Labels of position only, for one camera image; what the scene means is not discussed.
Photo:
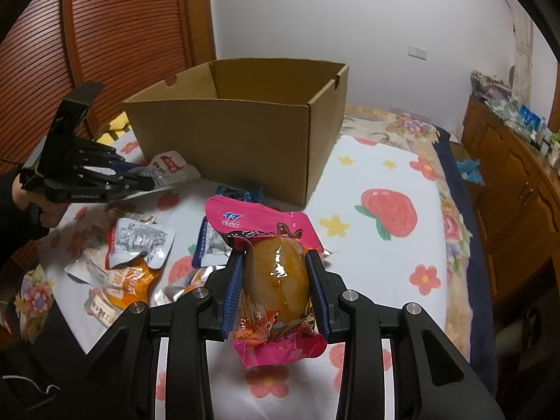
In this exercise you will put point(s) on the silver printed snack packet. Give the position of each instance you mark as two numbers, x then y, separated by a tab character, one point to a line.
140	238

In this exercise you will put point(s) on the white strawberry printed blanket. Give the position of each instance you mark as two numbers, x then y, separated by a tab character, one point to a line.
393	262

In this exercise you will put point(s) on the wooden cabinet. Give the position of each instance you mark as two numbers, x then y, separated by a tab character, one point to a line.
516	192

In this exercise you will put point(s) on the pale hanging cloth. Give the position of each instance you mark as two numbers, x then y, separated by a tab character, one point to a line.
523	52

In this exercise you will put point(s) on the blue candy wrapper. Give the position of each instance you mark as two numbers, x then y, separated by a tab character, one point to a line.
238	194

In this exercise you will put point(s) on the blue plastic bag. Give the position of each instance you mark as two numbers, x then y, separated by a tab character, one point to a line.
469	169

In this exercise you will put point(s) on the orange silver snack packet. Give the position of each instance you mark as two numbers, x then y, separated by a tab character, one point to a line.
186	288

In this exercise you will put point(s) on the brown cardboard box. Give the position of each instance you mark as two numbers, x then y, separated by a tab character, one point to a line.
227	148

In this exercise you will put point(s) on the orange white snack packet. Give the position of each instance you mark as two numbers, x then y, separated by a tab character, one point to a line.
127	284

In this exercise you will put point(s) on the blue white snack packet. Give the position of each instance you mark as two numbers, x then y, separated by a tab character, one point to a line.
211	245

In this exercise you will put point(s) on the pile of assorted packets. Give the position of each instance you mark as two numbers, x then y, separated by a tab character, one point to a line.
520	113

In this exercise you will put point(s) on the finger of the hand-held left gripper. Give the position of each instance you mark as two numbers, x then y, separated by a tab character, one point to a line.
127	167
131	182

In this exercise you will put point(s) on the dark blue bed base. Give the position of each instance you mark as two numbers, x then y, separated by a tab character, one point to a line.
474	271

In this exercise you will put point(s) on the person's left hand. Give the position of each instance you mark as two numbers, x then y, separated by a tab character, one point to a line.
51	213

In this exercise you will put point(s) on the white red snack packet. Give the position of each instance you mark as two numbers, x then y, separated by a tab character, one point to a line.
173	168

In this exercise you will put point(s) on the pink bun snack packet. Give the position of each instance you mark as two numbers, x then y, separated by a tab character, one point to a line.
262	218

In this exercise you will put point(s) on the floral bed sheet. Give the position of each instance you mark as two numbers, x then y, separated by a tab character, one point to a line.
455	227

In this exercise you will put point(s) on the person's left forearm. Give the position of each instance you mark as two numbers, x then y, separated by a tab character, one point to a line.
6	214

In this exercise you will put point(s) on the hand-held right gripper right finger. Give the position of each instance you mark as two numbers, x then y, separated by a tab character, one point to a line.
316	286

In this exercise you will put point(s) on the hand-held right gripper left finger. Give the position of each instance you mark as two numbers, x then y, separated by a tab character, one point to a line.
232	291

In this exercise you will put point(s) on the white wall switch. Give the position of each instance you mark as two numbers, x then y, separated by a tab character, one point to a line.
416	51

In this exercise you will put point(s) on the yellow plush toy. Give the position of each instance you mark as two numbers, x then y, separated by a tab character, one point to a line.
118	126

